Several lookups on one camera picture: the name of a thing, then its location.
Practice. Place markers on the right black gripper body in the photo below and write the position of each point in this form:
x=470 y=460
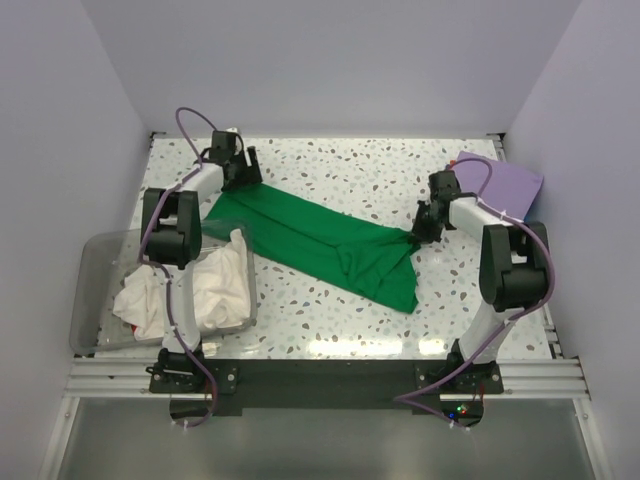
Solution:
x=427 y=229

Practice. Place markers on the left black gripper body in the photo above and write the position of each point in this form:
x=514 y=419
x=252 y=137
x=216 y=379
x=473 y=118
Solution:
x=244 y=175

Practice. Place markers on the green t-shirt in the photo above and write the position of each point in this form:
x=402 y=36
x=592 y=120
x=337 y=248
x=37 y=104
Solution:
x=361 y=257

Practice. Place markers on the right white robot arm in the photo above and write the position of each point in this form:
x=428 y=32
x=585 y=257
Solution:
x=516 y=273

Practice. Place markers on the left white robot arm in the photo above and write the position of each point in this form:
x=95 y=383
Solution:
x=171 y=231

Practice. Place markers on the folded purple t-shirt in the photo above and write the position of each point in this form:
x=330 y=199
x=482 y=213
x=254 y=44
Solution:
x=505 y=187

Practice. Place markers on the white t-shirt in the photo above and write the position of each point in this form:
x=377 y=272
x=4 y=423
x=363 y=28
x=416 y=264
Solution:
x=221 y=292

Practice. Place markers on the clear plastic bin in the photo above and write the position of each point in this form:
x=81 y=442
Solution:
x=108 y=260

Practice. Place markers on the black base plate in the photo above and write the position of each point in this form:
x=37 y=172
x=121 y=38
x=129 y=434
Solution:
x=228 y=387

